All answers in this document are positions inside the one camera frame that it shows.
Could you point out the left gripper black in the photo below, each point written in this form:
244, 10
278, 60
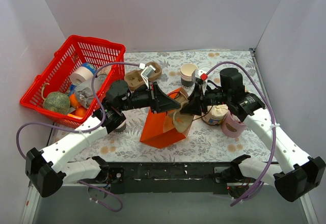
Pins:
155, 99

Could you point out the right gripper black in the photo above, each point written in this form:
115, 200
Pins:
200, 101

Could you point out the single cardboard cup carrier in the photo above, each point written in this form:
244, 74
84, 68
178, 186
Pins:
180, 121

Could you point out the orange paper bag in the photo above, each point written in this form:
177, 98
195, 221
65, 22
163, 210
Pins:
159, 131

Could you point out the stack of paper cups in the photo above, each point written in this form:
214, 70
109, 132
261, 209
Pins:
186, 72

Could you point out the cardboard cup carrier stack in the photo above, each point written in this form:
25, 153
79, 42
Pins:
134, 80

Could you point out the red plastic basket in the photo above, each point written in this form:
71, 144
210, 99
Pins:
70, 66

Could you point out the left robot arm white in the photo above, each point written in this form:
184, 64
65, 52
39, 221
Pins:
48, 169

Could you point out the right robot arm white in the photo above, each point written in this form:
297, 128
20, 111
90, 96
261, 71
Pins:
296, 172

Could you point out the floral table mat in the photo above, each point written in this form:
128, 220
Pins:
203, 143

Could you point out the napkin filled paper tub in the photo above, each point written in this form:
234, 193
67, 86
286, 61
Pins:
215, 114

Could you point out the pink cup holder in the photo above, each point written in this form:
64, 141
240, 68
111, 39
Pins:
232, 126

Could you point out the beige printed pouch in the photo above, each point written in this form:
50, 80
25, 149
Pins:
106, 70

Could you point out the silver tin can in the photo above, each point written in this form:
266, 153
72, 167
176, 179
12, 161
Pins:
102, 77

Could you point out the grey crumpled paper bag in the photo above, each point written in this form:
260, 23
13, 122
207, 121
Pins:
84, 94

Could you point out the orange fruit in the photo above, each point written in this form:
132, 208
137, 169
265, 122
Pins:
80, 112
74, 102

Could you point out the toilet paper roll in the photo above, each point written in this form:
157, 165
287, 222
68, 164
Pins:
80, 75

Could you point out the green netted melon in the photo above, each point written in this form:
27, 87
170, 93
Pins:
57, 102

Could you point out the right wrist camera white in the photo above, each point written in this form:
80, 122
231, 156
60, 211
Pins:
200, 78

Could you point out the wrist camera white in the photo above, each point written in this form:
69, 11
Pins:
200, 78
146, 72

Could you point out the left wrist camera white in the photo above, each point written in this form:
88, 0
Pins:
146, 72

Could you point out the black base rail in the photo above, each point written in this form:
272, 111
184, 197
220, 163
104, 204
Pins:
165, 177

